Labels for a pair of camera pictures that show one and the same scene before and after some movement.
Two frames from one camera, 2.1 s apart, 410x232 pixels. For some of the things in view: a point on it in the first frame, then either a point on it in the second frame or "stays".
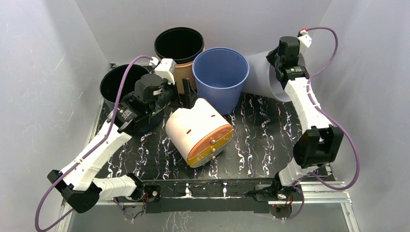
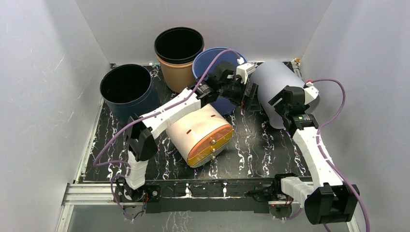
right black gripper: x=277 y=60 → x=280 y=99
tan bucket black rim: x=180 y=44 stays
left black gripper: x=187 y=100 → x=251 y=103
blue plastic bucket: x=221 y=73 stays
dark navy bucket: x=111 y=79 stays
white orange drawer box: x=198 y=135 stays
